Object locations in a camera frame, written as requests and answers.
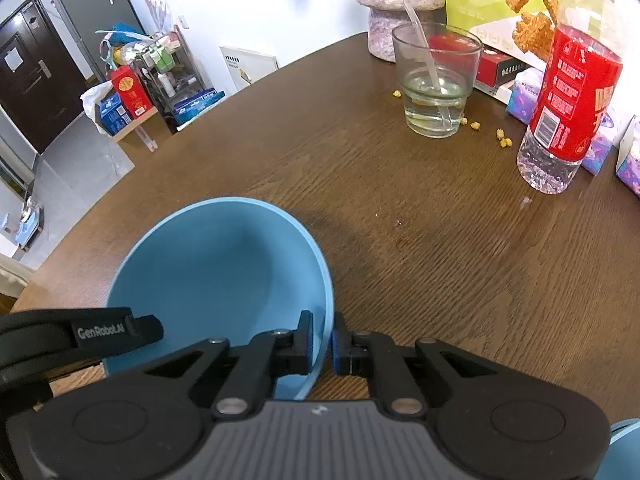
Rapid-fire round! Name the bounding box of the purple wall sticker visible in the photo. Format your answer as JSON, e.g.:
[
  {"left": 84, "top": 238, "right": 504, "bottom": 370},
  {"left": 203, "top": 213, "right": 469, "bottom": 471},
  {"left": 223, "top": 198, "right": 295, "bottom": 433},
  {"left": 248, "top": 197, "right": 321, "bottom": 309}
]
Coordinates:
[{"left": 140, "top": 0, "right": 173, "bottom": 36}]

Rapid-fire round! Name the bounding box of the red carton box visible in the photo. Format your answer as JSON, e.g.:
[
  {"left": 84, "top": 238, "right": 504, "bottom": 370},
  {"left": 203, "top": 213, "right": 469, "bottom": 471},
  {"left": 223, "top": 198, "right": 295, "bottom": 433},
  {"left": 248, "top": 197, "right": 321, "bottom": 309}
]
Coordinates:
[{"left": 111, "top": 65, "right": 154, "bottom": 120}]

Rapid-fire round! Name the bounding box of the colourful shopping bag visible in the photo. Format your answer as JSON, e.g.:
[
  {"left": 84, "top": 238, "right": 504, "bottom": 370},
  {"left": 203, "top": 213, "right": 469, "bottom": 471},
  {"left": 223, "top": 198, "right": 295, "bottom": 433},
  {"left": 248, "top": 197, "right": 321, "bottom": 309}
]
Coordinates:
[{"left": 97, "top": 22, "right": 151, "bottom": 63}]

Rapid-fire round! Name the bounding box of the blue plastic packet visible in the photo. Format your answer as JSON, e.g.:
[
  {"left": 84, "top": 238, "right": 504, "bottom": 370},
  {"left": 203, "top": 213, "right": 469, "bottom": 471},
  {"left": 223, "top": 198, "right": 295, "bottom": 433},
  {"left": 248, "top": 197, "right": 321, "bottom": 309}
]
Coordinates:
[{"left": 172, "top": 89, "right": 226, "bottom": 126}]

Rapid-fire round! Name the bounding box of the white plastic bag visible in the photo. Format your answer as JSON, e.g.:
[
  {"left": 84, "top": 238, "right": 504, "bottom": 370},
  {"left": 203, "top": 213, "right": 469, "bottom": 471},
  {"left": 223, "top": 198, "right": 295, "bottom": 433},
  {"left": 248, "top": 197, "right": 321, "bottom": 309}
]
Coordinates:
[{"left": 80, "top": 82, "right": 116, "bottom": 136}]

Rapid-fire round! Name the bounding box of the dark brown door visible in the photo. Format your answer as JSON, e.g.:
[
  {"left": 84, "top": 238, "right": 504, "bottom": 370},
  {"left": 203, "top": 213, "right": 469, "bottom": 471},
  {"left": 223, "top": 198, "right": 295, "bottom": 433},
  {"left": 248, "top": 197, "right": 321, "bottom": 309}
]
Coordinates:
[{"left": 0, "top": 0, "right": 93, "bottom": 156}]

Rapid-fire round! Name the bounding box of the cardboard box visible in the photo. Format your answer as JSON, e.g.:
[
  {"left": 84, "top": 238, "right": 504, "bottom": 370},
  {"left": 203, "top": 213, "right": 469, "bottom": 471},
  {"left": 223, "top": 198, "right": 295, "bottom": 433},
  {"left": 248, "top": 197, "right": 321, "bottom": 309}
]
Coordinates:
[{"left": 112, "top": 105, "right": 171, "bottom": 152}]

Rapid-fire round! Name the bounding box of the clear plastic straw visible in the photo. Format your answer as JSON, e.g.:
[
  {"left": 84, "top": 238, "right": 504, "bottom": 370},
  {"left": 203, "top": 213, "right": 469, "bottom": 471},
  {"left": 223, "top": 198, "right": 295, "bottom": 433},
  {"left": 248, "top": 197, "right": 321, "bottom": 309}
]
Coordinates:
[{"left": 402, "top": 0, "right": 453, "bottom": 131}]

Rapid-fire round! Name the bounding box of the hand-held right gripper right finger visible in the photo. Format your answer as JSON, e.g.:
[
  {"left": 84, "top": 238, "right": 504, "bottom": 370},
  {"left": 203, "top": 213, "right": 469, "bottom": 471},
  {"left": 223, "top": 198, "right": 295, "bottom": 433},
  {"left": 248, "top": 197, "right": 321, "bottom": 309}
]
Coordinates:
[{"left": 330, "top": 311, "right": 501, "bottom": 418}]

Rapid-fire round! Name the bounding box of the blue carton box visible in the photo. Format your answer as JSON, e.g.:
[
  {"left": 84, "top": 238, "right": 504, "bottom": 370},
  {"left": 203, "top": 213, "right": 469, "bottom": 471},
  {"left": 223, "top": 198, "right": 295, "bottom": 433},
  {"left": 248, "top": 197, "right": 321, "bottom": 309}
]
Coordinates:
[{"left": 99, "top": 94, "right": 133, "bottom": 133}]

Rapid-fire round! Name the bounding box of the small blue deep bowl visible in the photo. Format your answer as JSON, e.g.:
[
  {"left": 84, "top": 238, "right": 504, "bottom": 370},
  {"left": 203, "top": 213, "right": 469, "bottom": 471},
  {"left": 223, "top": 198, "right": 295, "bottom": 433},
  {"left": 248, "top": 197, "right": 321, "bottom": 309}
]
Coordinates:
[{"left": 595, "top": 419, "right": 640, "bottom": 480}]

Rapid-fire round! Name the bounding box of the red and white box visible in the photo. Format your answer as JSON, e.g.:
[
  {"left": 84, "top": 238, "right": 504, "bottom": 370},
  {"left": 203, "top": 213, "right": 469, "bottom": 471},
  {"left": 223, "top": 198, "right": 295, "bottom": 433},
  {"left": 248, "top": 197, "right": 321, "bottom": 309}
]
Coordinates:
[{"left": 472, "top": 47, "right": 532, "bottom": 103}]

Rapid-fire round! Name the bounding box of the large blue deep bowl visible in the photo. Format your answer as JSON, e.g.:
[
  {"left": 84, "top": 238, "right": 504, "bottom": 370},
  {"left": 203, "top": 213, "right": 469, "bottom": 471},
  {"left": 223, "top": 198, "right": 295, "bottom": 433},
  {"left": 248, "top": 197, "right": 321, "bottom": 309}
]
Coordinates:
[{"left": 106, "top": 196, "right": 335, "bottom": 401}]

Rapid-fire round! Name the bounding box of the white flat box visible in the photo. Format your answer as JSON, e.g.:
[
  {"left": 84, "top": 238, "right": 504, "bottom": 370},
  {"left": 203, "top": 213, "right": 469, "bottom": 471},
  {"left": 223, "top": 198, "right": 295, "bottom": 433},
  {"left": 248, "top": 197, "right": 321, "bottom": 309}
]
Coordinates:
[{"left": 220, "top": 46, "right": 279, "bottom": 95}]

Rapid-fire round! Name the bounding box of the grey refrigerator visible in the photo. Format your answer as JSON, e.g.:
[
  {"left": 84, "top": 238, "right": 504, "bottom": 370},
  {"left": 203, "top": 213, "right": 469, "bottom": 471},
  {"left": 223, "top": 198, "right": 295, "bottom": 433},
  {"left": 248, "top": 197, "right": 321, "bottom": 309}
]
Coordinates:
[{"left": 44, "top": 0, "right": 146, "bottom": 81}]

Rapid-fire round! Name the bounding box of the metal wire rack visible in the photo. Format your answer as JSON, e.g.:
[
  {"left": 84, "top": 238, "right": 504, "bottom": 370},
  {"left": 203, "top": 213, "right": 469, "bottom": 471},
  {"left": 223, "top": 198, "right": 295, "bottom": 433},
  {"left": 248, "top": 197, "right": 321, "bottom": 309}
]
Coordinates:
[{"left": 132, "top": 25, "right": 206, "bottom": 111}]

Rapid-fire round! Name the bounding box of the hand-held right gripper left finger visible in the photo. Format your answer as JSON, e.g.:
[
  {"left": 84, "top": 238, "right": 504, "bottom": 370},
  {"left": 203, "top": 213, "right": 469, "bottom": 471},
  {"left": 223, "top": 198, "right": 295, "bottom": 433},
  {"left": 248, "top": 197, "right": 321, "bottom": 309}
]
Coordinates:
[{"left": 142, "top": 310, "right": 316, "bottom": 421}]

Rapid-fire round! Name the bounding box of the green snack box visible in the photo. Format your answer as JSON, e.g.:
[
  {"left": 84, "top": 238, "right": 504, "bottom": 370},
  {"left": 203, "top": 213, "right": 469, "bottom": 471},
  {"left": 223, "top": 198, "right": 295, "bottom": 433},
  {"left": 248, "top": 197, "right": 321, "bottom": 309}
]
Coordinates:
[{"left": 442, "top": 0, "right": 586, "bottom": 56}]

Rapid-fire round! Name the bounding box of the clear drinking glass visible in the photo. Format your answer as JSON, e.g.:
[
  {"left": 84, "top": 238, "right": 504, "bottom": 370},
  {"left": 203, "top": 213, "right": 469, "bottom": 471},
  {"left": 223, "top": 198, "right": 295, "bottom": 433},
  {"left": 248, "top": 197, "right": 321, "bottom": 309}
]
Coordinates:
[{"left": 391, "top": 22, "right": 484, "bottom": 138}]

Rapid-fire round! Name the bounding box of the purple tissue pack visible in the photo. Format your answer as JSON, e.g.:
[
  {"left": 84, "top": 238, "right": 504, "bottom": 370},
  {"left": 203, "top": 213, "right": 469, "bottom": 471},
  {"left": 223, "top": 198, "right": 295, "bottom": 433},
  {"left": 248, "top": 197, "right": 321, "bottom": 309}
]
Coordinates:
[
  {"left": 582, "top": 109, "right": 619, "bottom": 177},
  {"left": 506, "top": 67, "right": 547, "bottom": 126},
  {"left": 616, "top": 115, "right": 640, "bottom": 183}
]

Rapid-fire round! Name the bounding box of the pink speckled vase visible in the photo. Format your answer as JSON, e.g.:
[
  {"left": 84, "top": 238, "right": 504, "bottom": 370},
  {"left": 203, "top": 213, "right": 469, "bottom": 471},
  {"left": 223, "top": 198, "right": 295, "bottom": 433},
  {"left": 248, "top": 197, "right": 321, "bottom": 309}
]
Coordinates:
[{"left": 350, "top": 0, "right": 447, "bottom": 63}]

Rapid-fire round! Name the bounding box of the red label water bottle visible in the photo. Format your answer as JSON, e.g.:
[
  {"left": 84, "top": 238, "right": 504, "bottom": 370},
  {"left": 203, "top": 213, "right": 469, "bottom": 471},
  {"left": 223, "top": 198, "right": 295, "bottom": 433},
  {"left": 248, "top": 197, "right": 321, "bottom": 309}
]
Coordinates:
[{"left": 516, "top": 0, "right": 626, "bottom": 195}]

